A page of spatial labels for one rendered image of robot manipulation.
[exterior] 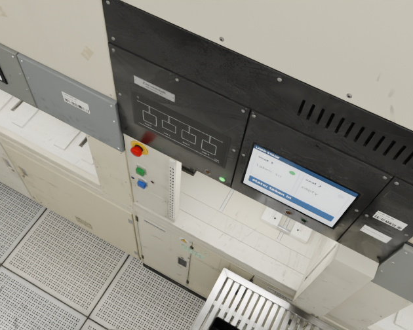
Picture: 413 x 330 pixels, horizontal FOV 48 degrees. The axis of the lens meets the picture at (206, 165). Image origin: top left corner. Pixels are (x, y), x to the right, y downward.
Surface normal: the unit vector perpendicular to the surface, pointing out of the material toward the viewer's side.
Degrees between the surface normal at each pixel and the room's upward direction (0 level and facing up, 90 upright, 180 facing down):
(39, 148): 0
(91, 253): 0
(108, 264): 0
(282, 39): 93
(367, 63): 92
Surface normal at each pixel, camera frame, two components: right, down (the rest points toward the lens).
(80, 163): 0.07, -0.50
